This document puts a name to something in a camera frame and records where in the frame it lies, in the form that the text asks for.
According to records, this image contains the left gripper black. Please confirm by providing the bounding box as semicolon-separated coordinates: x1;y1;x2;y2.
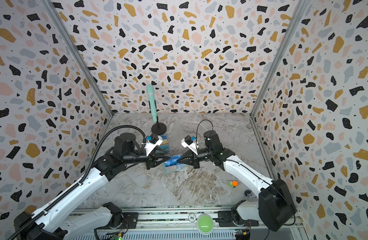
127;146;173;170

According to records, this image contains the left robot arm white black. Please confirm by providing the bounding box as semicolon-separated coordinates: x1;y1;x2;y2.
9;133;169;240

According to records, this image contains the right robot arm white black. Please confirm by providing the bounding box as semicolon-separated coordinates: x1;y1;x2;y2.
178;131;297;232

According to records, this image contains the teal VIP card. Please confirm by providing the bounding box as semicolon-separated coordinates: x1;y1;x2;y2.
161;145;170;153

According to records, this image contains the black round microphone stand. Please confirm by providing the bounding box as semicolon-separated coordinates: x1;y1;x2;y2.
151;102;167;135

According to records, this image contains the small orange green toy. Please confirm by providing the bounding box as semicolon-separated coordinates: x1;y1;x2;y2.
228;181;238;188

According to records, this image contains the green round push button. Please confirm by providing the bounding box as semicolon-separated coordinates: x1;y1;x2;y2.
196;214;214;235

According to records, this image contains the small black knob object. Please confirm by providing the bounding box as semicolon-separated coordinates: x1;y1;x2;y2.
244;190;253;198

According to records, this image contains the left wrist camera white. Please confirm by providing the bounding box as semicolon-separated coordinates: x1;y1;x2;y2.
145;134;163;156

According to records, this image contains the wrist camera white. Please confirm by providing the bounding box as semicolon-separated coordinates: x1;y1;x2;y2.
145;134;163;156
181;135;198;155

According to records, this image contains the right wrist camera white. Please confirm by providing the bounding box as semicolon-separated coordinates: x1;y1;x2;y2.
181;135;198;155

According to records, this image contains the black corrugated cable hose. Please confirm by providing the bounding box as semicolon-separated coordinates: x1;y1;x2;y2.
6;125;146;240

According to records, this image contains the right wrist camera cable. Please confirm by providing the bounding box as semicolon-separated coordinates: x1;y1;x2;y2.
195;119;214;142

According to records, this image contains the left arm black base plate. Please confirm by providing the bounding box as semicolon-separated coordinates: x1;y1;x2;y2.
98;212;139;231

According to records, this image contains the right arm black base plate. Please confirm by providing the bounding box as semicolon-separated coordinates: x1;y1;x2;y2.
215;210;259;228

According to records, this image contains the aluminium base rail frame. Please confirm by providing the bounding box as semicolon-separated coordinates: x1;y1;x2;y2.
68;207;308;240

